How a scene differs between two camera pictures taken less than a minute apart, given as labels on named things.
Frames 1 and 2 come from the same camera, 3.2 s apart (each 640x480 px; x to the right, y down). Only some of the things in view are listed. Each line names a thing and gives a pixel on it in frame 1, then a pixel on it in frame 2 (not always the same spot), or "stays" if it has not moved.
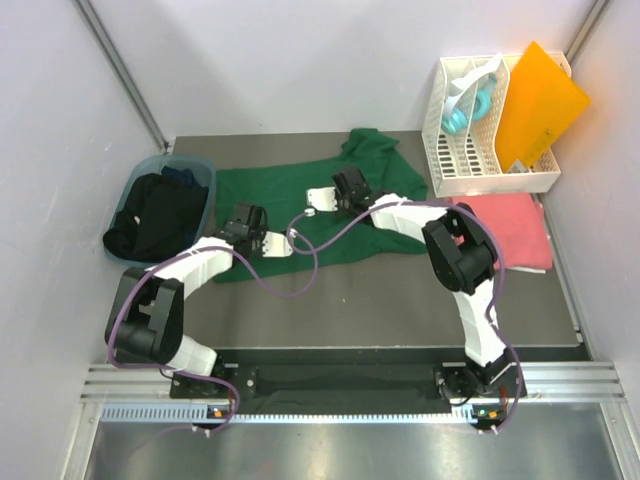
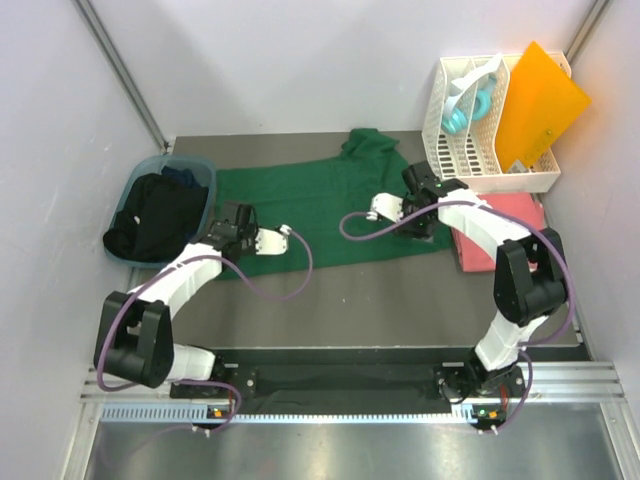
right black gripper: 338,202 → 424,232
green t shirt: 319,236 stays
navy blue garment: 185,176 stays
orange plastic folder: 539,103 stays
